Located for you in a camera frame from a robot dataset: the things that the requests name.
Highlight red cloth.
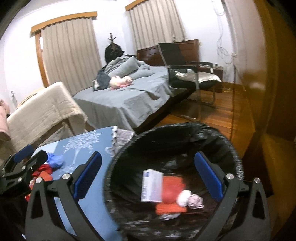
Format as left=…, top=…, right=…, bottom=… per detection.
left=29, top=164, right=53, bottom=190

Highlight blue plastic bag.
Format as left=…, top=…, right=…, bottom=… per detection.
left=47, top=153, right=64, bottom=169

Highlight pink sock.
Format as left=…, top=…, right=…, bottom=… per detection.
left=187, top=194, right=204, bottom=210

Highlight white tissue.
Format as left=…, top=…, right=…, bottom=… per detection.
left=176, top=190, right=192, bottom=207

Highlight orange knit cloth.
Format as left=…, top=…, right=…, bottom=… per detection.
left=155, top=176, right=187, bottom=215

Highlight white cardboard box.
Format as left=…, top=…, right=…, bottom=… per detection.
left=140, top=169, right=164, bottom=203

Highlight black lined trash bin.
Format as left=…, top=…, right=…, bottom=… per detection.
left=104, top=123, right=244, bottom=240

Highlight pink quilted jacket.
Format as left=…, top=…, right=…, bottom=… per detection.
left=0, top=99, right=11, bottom=141

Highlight beige blanket on rack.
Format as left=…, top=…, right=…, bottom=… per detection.
left=6, top=82, right=88, bottom=152

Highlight blue printed tablecloth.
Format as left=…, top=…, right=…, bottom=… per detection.
left=30, top=126, right=123, bottom=241

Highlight dark clothes on bed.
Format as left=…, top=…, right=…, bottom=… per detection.
left=92, top=70, right=111, bottom=91

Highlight left beige curtain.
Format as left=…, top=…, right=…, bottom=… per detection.
left=41, top=18, right=102, bottom=95

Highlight beige curtain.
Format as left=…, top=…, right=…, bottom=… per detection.
left=41, top=18, right=102, bottom=95
left=125, top=0, right=187, bottom=50

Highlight pink plush toy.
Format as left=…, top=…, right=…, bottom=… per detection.
left=109, top=76, right=133, bottom=89

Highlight grey sheeted bed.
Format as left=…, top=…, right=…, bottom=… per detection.
left=74, top=66, right=193, bottom=130

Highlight wooden coat rack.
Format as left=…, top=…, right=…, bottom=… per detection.
left=105, top=33, right=124, bottom=64

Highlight grey pillow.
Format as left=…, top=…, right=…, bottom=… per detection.
left=104, top=55, right=153, bottom=80

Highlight silver chair cushion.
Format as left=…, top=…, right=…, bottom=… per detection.
left=175, top=71, right=222, bottom=83

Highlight dark wooden headboard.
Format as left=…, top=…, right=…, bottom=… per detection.
left=137, top=39, right=200, bottom=66

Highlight black office chair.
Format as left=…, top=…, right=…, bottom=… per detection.
left=157, top=42, right=223, bottom=122

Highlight right beige curtain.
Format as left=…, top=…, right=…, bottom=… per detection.
left=125, top=0, right=187, bottom=50

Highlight wooden wardrobe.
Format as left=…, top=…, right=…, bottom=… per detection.
left=225, top=1, right=295, bottom=232

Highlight hanging white cables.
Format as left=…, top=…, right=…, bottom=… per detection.
left=214, top=0, right=234, bottom=65

